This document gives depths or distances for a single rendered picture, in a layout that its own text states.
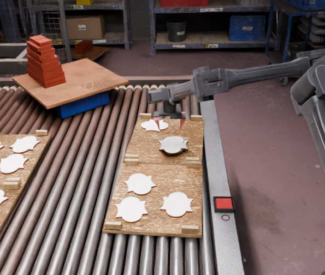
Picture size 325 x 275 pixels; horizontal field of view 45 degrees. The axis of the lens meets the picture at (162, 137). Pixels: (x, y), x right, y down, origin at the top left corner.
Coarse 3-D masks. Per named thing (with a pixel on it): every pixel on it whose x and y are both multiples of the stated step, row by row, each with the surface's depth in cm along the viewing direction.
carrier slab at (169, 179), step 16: (128, 176) 166; (160, 176) 165; (176, 176) 165; (192, 176) 164; (160, 192) 156; (192, 192) 156; (112, 208) 149; (192, 208) 148; (128, 224) 141; (144, 224) 141; (160, 224) 141; (176, 224) 141; (192, 224) 140
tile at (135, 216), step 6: (126, 198) 152; (132, 198) 152; (120, 204) 149; (126, 204) 149; (132, 204) 149; (138, 204) 149; (144, 204) 149; (120, 210) 146; (126, 210) 146; (132, 210) 146; (138, 210) 146; (144, 210) 146; (120, 216) 144; (126, 216) 144; (132, 216) 143; (138, 216) 143; (126, 222) 142; (132, 222) 141
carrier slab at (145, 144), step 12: (144, 120) 207; (168, 120) 207; (144, 132) 196; (156, 132) 196; (168, 132) 196; (180, 132) 196; (192, 132) 195; (132, 144) 187; (144, 144) 187; (156, 144) 187; (192, 144) 186; (144, 156) 178; (156, 156) 178; (168, 156) 178; (180, 156) 178; (192, 156) 177
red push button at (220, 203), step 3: (216, 198) 153; (219, 198) 153; (216, 201) 152; (219, 201) 152; (222, 201) 152; (225, 201) 152; (228, 201) 152; (231, 201) 152; (216, 204) 150; (219, 204) 150; (222, 204) 150; (225, 204) 150; (228, 204) 150; (231, 204) 150; (219, 207) 149; (222, 207) 149; (225, 207) 149; (228, 207) 149; (231, 207) 149
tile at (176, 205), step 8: (176, 192) 155; (168, 200) 150; (176, 200) 150; (184, 200) 150; (192, 200) 151; (160, 208) 147; (168, 208) 147; (176, 208) 146; (184, 208) 146; (176, 216) 143
